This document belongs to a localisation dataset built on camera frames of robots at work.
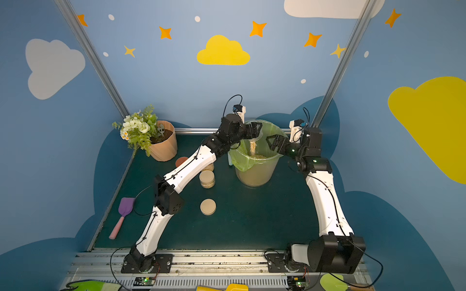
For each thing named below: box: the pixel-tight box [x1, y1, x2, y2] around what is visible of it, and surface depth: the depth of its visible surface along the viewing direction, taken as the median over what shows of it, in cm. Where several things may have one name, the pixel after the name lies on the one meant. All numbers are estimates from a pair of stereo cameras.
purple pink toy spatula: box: [109, 197, 135, 240], surface depth 90 cm
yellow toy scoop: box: [195, 283, 250, 291], surface depth 70 cm
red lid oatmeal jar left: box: [175, 157, 189, 168], surface depth 98 cm
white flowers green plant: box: [112, 104, 165, 158], surface depth 87 cm
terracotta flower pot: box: [149, 120, 178, 162], surface depth 104 cm
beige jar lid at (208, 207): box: [200, 198, 217, 216], surface depth 92 cm
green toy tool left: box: [59, 280, 122, 291], surface depth 70 cm
